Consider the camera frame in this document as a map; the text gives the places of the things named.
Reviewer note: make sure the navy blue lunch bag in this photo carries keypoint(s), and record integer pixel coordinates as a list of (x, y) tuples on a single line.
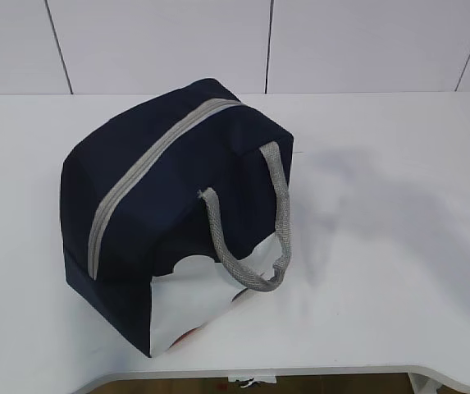
[(172, 209)]

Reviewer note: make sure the white torn label sticker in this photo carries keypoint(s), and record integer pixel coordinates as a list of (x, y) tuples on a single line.
[(252, 380)]

